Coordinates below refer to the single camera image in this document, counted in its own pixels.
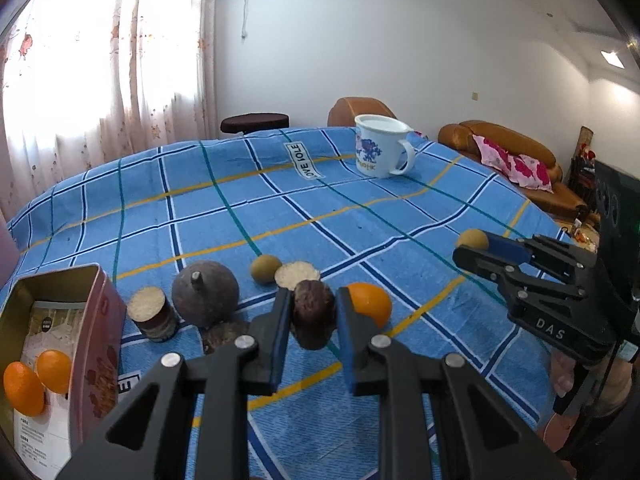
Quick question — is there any dark round stool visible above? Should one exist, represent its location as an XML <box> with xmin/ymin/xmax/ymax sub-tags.
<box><xmin>220</xmin><ymin>113</ymin><xmax>290</xmax><ymax>134</ymax></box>

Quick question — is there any orange in tin back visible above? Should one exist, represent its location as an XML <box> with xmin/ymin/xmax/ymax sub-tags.
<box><xmin>36</xmin><ymin>349</ymin><xmax>73</xmax><ymax>394</ymax></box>

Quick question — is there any pink floral cushion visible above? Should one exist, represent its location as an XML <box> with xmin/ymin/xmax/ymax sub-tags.
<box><xmin>472</xmin><ymin>134</ymin><xmax>552</xmax><ymax>193</ymax></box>

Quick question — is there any blue plaid tablecloth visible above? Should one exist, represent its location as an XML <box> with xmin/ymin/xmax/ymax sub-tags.
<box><xmin>0</xmin><ymin>127</ymin><xmax>572</xmax><ymax>480</ymax></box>

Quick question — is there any white enamel mug blue print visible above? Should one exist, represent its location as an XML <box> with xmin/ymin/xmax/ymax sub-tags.
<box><xmin>355</xmin><ymin>114</ymin><xmax>416</xmax><ymax>179</ymax></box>

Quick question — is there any small longan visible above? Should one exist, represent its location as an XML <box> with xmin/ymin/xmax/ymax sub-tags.
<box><xmin>456</xmin><ymin>229</ymin><xmax>489</xmax><ymax>250</ymax></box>
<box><xmin>250</xmin><ymin>254</ymin><xmax>282</xmax><ymax>285</ymax></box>

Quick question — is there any large round purple fruit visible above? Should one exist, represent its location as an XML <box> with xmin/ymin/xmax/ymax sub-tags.
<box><xmin>171</xmin><ymin>260</ymin><xmax>240</xmax><ymax>330</ymax></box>

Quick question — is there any brown leather chair back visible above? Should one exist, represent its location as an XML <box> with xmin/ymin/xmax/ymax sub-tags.
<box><xmin>326</xmin><ymin>96</ymin><xmax>395</xmax><ymax>127</ymax></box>

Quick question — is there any orange in tin front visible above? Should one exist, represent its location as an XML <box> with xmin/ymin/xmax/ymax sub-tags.
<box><xmin>2</xmin><ymin>361</ymin><xmax>44</xmax><ymax>417</ymax></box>

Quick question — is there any sheer pink floral curtain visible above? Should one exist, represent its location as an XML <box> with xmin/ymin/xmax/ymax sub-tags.
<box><xmin>1</xmin><ymin>0</ymin><xmax>217</xmax><ymax>218</ymax></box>

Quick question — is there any ceiling light panel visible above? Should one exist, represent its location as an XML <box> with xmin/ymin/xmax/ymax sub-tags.
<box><xmin>601</xmin><ymin>51</ymin><xmax>625</xmax><ymax>70</ymax></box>

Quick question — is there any brown leather sofa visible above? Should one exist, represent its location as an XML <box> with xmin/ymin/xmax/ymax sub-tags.
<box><xmin>438</xmin><ymin>120</ymin><xmax>589</xmax><ymax>221</ymax></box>

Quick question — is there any cut sugarcane piece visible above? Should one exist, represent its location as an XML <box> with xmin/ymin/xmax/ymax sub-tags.
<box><xmin>274</xmin><ymin>261</ymin><xmax>320</xmax><ymax>290</ymax></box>
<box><xmin>127</xmin><ymin>286</ymin><xmax>179</xmax><ymax>342</ymax></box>

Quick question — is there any right hand holding gripper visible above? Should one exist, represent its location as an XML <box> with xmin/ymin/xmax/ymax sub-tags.
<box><xmin>538</xmin><ymin>350</ymin><xmax>638</xmax><ymax>452</ymax></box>

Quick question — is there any red metal tin box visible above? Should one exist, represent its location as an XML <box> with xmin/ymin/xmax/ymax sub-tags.
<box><xmin>1</xmin><ymin>264</ymin><xmax>126</xmax><ymax>479</ymax></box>

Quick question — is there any dark brown water chestnut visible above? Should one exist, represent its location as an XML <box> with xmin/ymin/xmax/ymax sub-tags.
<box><xmin>290</xmin><ymin>280</ymin><xmax>336</xmax><ymax>350</ymax></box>

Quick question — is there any paper leaflet in tin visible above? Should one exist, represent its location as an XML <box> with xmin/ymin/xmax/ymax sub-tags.
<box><xmin>13</xmin><ymin>300</ymin><xmax>85</xmax><ymax>479</ymax></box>

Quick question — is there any flat dark water chestnut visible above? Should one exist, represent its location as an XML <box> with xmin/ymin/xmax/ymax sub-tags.
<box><xmin>202</xmin><ymin>320</ymin><xmax>250</xmax><ymax>354</ymax></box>

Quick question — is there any orange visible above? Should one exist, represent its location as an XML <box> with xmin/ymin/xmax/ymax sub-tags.
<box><xmin>2</xmin><ymin>361</ymin><xmax>44</xmax><ymax>417</ymax></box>
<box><xmin>36</xmin><ymin>349</ymin><xmax>73</xmax><ymax>394</ymax></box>
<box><xmin>347</xmin><ymin>283</ymin><xmax>393</xmax><ymax>328</ymax></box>

